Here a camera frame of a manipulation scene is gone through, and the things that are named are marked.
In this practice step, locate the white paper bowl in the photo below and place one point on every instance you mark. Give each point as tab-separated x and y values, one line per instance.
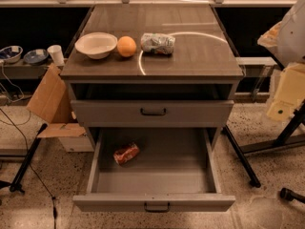
96	45

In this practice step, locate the blue white bowl far left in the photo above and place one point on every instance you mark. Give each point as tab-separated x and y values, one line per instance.
11	54

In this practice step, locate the blue bowl on shelf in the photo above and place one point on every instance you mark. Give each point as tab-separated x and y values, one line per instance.
36	57

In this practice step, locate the brown cardboard box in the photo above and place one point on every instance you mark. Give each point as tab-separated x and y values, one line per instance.
51	103

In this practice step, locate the crumpled green chip bag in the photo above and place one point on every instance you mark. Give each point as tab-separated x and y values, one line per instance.
158	43

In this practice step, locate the black closed drawer handle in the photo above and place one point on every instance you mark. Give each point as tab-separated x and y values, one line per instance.
153	113

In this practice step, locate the black tripod leg left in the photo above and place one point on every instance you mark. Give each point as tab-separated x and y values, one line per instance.
16	184

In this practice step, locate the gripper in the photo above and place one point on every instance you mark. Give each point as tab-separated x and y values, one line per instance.
294	37

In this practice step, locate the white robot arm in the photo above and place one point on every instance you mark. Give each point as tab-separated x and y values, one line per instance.
286	42

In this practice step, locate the open grey drawer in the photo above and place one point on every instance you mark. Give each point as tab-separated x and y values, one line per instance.
175	165

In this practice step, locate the closed grey drawer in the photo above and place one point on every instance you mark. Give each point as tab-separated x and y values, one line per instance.
126	113

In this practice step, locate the white paper cup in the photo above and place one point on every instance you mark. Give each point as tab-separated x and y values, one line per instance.
55	51

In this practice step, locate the black open drawer handle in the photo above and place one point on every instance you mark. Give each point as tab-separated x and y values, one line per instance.
157	208

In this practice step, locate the orange fruit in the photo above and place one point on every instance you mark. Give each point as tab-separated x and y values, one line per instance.
126	46

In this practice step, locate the black stand leg right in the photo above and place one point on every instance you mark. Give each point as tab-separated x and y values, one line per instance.
254	181

